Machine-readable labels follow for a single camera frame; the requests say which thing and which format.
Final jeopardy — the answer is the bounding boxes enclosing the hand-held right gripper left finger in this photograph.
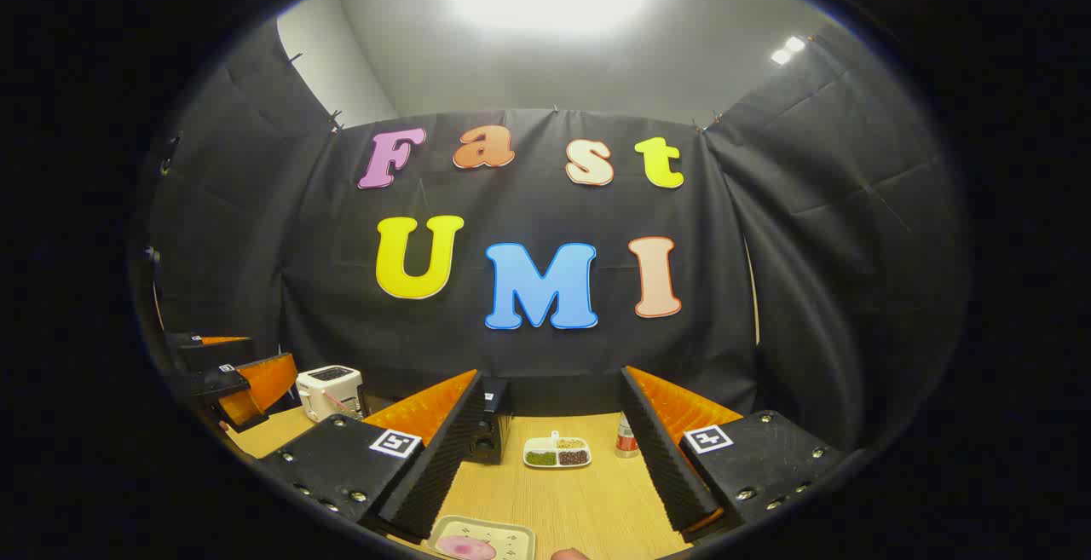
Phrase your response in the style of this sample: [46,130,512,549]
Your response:
[256,368,487,544]

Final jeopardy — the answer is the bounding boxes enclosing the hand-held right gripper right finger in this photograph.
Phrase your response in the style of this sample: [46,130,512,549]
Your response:
[618,366,853,544]

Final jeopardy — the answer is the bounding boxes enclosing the black electric oven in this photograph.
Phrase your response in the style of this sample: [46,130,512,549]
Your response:
[465,377,514,465]

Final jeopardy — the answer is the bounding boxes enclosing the pink meat slice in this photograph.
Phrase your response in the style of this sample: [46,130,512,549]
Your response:
[435,534,497,560]

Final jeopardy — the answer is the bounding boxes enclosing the cream food tray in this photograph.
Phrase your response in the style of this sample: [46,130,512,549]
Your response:
[426,515,538,560]

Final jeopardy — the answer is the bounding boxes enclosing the white divided dish of beans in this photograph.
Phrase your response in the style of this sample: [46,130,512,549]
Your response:
[522,430,592,469]

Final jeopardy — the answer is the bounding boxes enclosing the white toaster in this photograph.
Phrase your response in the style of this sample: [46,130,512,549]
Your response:
[296,366,366,423]

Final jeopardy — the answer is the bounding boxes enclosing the black backdrop cloth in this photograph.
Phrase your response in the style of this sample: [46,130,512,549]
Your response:
[145,19,973,459]

